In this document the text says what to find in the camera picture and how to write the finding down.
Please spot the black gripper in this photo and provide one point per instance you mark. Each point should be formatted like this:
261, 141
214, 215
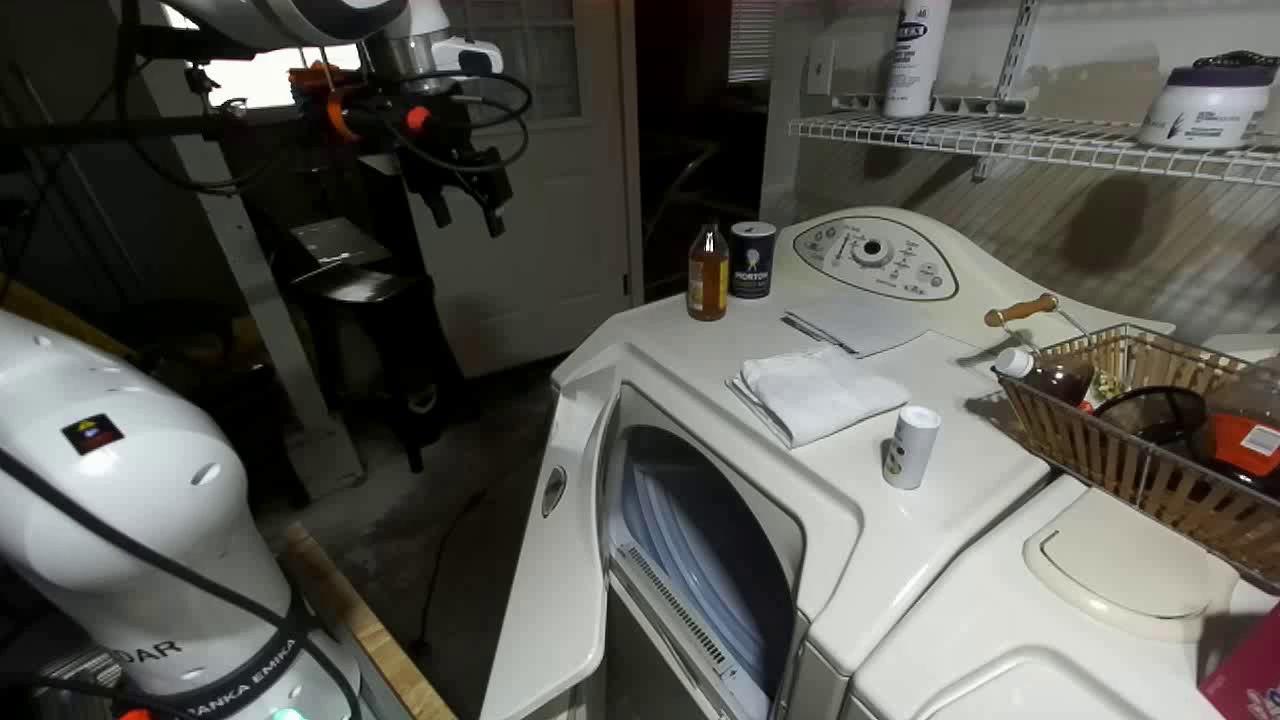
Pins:
447, 133

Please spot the white towel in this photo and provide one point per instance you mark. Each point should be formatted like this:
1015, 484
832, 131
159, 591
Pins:
823, 391

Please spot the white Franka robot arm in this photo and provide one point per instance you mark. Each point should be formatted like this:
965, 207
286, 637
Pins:
132, 492

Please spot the white washing machine door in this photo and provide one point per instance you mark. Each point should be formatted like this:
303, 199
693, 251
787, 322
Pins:
560, 587

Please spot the white front-load washing machine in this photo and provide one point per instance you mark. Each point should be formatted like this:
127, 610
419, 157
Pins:
933, 400

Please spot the white top-load machine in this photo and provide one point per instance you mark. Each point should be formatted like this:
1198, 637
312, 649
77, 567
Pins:
1015, 625

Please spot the white panel door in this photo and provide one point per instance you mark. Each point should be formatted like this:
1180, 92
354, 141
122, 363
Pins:
560, 202

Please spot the black stand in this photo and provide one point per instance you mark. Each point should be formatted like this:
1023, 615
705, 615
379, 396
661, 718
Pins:
374, 303

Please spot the amber glass bottle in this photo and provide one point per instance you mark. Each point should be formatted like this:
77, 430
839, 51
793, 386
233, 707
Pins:
705, 276

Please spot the black can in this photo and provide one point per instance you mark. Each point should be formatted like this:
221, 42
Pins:
755, 261

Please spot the white paper notepad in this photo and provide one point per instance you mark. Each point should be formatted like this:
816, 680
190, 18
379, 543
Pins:
860, 322

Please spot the wooden table edge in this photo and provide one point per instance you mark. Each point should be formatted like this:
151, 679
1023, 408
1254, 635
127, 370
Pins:
363, 625

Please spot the white spray can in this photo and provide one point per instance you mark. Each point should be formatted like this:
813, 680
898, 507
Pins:
917, 54

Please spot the small white bottle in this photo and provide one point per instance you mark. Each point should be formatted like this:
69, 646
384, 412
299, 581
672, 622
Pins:
909, 451

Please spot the wooden clothespin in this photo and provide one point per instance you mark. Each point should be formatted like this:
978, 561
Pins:
1023, 309

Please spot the brown bottle white cap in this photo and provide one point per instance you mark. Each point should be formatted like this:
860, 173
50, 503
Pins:
1047, 378

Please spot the brown wicker basket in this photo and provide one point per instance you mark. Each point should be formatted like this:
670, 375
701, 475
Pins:
1132, 465

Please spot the white jar dark lid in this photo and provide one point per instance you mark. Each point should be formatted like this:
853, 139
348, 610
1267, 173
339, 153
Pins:
1205, 105

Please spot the orange box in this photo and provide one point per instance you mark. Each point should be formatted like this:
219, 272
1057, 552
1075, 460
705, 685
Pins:
1244, 445

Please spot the pink box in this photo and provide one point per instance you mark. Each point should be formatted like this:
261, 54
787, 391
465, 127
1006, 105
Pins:
1244, 666

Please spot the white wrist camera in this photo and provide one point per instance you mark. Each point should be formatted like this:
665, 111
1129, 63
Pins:
465, 58

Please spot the white wooden post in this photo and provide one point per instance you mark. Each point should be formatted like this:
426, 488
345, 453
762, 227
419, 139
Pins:
265, 322

